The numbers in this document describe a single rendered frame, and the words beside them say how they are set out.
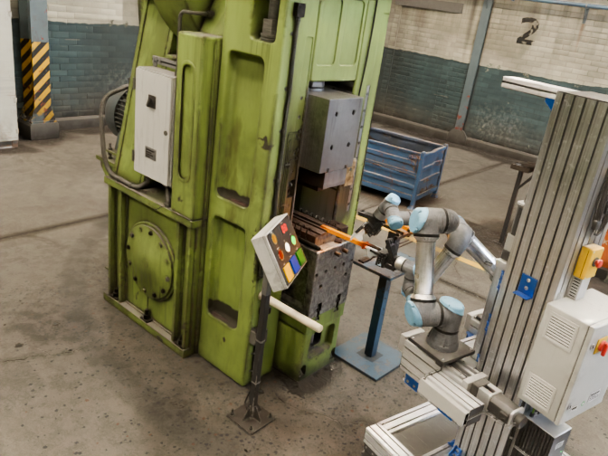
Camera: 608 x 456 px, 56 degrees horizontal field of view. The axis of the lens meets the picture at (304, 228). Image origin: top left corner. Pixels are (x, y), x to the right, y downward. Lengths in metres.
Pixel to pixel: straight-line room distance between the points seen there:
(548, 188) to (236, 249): 1.75
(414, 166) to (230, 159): 4.01
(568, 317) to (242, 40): 1.99
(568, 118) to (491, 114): 8.53
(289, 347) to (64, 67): 6.18
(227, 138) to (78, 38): 5.86
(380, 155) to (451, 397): 4.84
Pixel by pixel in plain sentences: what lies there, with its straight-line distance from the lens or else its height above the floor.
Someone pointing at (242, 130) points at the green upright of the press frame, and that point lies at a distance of 3.17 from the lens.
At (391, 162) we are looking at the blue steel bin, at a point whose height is 0.49.
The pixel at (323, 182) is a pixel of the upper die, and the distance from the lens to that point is 3.15.
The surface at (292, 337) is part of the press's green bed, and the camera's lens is 3.59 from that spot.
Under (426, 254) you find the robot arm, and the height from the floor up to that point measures 1.25.
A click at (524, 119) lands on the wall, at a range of 10.77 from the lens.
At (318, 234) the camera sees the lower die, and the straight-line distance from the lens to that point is 3.30.
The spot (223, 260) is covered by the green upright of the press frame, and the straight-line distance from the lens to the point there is 3.48.
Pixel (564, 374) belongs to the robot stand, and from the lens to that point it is 2.58.
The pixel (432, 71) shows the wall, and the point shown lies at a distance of 11.48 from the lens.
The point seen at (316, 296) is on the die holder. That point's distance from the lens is 3.40.
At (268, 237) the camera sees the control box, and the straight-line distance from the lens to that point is 2.67.
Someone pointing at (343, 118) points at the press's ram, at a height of 1.66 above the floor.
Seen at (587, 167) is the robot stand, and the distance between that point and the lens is 2.42.
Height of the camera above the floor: 2.25
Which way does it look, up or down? 22 degrees down
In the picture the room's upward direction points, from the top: 8 degrees clockwise
